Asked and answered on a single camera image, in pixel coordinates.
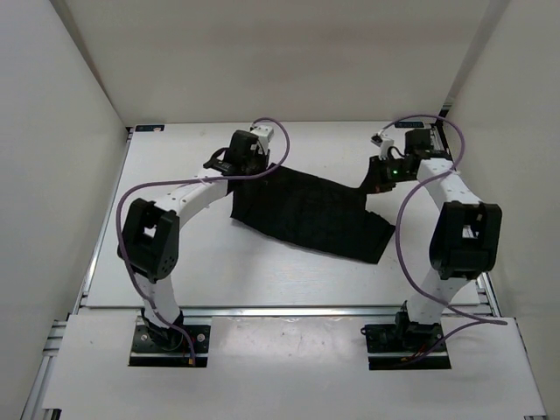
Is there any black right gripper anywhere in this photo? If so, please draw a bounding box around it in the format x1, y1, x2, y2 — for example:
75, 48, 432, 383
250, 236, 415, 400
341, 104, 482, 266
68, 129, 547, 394
356, 154, 414, 194

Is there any black pleated skirt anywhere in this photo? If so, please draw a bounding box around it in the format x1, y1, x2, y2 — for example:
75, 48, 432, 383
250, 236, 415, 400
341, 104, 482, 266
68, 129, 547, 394
231, 166, 396, 264

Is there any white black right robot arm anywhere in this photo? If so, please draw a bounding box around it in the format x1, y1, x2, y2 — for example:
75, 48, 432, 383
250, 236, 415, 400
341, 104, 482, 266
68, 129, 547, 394
361, 129, 502, 350

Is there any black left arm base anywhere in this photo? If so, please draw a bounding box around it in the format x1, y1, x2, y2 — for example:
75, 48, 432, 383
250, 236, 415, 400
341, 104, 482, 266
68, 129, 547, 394
129, 316, 211, 368

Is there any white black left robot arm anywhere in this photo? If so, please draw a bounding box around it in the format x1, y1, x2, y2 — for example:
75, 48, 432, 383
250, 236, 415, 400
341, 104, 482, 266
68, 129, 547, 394
117, 125, 274, 350

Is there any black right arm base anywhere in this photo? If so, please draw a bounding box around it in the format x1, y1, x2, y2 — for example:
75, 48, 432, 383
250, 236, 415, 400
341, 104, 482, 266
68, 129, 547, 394
360, 310, 452, 371

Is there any blue right corner label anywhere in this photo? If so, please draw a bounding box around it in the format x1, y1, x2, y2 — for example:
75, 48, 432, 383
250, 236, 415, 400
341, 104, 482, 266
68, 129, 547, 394
394, 121, 424, 130

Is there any blue corner label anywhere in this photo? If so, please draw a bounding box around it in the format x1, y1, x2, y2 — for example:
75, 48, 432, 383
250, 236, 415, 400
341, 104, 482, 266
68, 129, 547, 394
394, 121, 424, 130
135, 124, 165, 132

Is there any blue left corner label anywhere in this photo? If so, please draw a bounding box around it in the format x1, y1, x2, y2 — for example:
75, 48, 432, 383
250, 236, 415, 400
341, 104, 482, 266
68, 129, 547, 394
135, 124, 165, 132

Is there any white front cover board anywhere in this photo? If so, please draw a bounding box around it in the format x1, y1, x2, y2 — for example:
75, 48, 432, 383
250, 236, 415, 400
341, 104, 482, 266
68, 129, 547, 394
44, 315, 544, 419

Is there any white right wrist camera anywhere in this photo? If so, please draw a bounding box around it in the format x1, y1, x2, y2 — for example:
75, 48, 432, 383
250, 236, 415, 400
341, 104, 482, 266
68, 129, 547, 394
371, 130, 394, 160

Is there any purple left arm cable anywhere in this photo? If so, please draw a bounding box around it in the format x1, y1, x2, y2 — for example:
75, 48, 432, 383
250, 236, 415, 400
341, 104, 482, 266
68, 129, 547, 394
115, 116, 292, 358

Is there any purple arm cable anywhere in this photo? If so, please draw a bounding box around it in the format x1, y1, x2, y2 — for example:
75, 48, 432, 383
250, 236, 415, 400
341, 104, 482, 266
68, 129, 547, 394
380, 114, 508, 327
115, 116, 292, 358

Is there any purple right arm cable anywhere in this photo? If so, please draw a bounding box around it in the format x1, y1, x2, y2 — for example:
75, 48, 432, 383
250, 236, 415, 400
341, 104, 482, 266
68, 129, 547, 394
380, 114, 508, 327

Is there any aluminium table rail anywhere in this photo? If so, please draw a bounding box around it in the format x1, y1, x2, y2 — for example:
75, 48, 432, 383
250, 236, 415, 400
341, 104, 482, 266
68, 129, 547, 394
74, 304, 493, 318

